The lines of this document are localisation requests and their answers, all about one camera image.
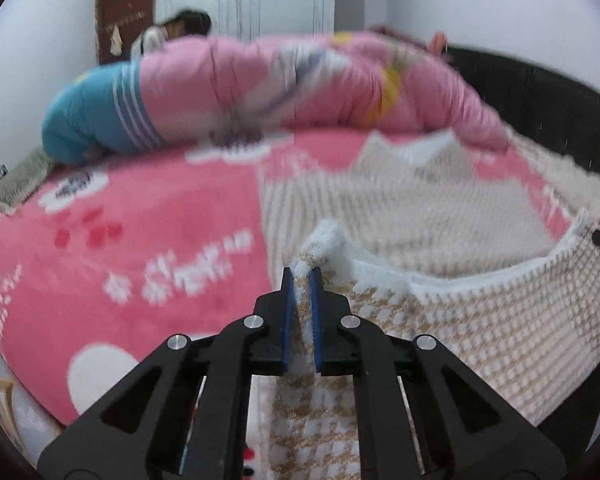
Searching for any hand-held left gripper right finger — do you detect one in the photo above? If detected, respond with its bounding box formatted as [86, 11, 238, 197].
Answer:
[310, 266, 568, 480]

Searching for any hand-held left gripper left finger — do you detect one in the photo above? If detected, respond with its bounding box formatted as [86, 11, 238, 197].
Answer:
[36, 266, 297, 480]

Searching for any beige white checked knit garment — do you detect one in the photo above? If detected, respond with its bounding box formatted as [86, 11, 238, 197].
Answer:
[250, 130, 600, 480]

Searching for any white fluffy blanket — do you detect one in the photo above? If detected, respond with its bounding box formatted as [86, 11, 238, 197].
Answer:
[510, 130, 600, 211]

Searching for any black padded headboard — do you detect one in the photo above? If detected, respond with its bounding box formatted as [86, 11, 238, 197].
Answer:
[442, 45, 600, 191]

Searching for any pink floral blanket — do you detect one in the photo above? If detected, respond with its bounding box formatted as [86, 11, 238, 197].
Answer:
[0, 127, 581, 426]

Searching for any pink and blue duvet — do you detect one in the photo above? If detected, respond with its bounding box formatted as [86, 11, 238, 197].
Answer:
[42, 30, 511, 166]

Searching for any white gold-patterned bed sheet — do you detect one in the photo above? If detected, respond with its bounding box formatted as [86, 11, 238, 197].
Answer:
[0, 345, 63, 461]

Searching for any purple blanket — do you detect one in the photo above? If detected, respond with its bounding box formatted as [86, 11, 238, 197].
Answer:
[367, 24, 431, 43]

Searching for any grey green mat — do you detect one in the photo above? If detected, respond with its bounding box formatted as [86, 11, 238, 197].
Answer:
[0, 147, 56, 211]

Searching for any brown door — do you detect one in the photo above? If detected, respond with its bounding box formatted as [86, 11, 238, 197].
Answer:
[96, 0, 158, 67]

